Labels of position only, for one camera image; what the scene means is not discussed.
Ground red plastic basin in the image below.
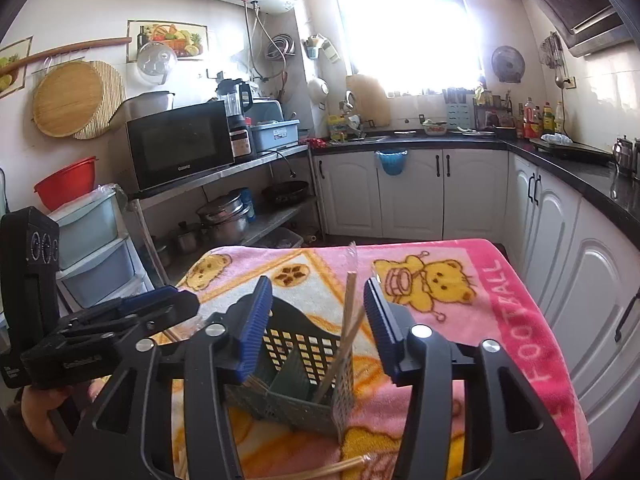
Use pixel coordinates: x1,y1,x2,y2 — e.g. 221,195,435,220
34,156,96,211

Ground stacked steel pots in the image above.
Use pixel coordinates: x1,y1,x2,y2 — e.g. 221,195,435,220
196,191,248,246

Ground blue plastic dish tub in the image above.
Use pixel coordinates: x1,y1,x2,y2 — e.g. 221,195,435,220
250,119,299,153

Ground blue hanging trash bag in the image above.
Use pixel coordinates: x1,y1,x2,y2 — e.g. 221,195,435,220
375,150,409,177

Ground black blender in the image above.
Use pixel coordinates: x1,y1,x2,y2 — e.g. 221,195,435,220
216,78,254,117

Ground wooden cutting board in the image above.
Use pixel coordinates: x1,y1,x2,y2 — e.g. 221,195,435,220
346,74,390,128

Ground plastic drawer tower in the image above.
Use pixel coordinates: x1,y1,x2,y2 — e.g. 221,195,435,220
50,184,154,312

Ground black microwave oven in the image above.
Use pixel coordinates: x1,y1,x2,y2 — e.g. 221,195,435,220
116,101,234,194

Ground steel kettle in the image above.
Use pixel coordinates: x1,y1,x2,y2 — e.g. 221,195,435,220
613,136,634,177

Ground round bamboo board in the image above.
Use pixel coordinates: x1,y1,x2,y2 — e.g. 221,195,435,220
32,61,103,138

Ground person left hand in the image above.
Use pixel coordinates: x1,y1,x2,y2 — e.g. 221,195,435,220
21,386,77,455

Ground dark green utensil basket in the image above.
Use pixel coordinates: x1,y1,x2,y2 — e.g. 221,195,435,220
226,298,355,441

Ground pink cartoon blanket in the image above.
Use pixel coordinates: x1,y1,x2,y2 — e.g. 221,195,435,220
178,240,592,479

